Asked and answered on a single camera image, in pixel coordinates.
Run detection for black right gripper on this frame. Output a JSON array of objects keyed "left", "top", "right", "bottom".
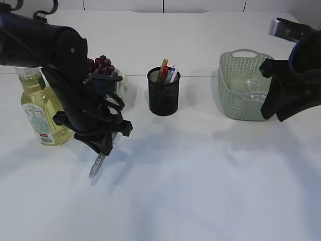
[{"left": 259, "top": 59, "right": 320, "bottom": 122}]

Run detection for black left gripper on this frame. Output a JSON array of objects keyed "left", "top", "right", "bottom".
[{"left": 53, "top": 111, "right": 133, "bottom": 156}]

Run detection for silver glitter pen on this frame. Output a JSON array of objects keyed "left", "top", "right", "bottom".
[{"left": 89, "top": 132, "right": 117, "bottom": 178}]

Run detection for clear plastic sheet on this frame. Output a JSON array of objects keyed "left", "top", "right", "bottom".
[{"left": 245, "top": 77, "right": 268, "bottom": 101}]

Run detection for yellow tea bottle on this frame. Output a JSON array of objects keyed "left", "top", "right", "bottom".
[{"left": 15, "top": 67, "right": 72, "bottom": 146}]

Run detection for purple artificial grape bunch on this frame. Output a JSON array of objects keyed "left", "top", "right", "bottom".
[{"left": 87, "top": 55, "right": 118, "bottom": 76}]

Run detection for red glitter pen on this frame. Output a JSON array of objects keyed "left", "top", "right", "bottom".
[{"left": 162, "top": 66, "right": 171, "bottom": 84}]

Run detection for pink scissors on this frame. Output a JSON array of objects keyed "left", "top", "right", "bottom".
[{"left": 170, "top": 69, "right": 178, "bottom": 83}]

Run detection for gold glitter pen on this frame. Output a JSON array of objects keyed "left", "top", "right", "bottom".
[{"left": 156, "top": 58, "right": 169, "bottom": 84}]

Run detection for blue capped scissors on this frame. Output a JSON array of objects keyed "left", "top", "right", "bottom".
[{"left": 167, "top": 67, "right": 175, "bottom": 82}]

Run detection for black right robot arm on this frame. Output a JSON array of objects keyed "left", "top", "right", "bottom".
[{"left": 259, "top": 32, "right": 320, "bottom": 122}]

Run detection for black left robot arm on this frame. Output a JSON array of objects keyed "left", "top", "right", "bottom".
[{"left": 1, "top": 4, "right": 132, "bottom": 155}]

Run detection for green plastic woven basket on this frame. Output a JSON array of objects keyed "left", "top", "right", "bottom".
[{"left": 218, "top": 49, "right": 272, "bottom": 122}]

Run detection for green wavy glass plate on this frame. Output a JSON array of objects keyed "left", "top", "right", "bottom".
[{"left": 115, "top": 69, "right": 128, "bottom": 106}]

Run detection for black mesh pen holder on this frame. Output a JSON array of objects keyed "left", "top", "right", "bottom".
[{"left": 147, "top": 67, "right": 181, "bottom": 116}]

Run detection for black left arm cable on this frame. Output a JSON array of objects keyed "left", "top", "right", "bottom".
[{"left": 0, "top": 0, "right": 126, "bottom": 124}]

